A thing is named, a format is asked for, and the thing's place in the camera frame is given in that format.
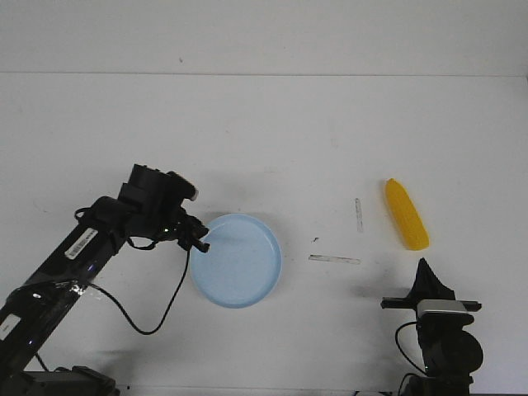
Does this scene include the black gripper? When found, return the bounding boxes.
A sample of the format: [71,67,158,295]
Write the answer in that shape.
[380,257,482,312]
[118,164,210,253]

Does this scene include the light blue round plate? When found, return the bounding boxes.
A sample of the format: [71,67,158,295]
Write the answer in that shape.
[191,214,282,309]

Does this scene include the yellow corn cob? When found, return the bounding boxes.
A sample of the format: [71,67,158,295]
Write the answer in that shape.
[384,178,430,251]

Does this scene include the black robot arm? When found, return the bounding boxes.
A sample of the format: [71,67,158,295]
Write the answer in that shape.
[380,258,483,395]
[1,164,209,395]

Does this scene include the clear tape strip vertical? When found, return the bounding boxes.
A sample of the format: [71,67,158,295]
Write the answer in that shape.
[354,198,364,233]

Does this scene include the clear tape strip horizontal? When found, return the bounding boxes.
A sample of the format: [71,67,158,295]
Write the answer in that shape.
[309,254,361,265]

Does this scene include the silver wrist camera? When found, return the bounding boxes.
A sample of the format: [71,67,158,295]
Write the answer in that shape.
[416,299,474,326]
[167,171,199,201]

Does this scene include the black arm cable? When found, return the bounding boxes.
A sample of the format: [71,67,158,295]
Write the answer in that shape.
[73,205,191,336]
[394,321,426,375]

